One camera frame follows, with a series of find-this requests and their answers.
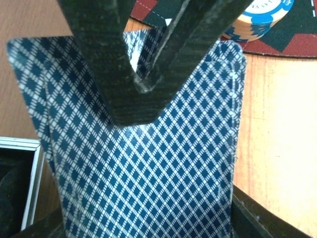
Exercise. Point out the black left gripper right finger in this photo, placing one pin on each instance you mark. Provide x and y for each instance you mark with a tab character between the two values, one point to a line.
251	220

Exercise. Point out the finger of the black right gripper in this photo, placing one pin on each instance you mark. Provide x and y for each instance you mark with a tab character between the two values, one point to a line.
192	32
97	26

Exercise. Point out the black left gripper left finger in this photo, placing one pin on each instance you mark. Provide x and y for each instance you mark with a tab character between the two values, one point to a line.
50	226

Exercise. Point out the poker chip stack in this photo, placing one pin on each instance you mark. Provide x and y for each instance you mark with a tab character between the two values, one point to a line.
257	19

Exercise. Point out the grey card deck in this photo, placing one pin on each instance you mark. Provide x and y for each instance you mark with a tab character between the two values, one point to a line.
172	178

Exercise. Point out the aluminium poker chip case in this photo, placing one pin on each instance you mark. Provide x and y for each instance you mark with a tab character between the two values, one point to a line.
21	165

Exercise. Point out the round red black poker mat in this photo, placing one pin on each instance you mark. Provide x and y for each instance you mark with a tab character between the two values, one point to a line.
294	36

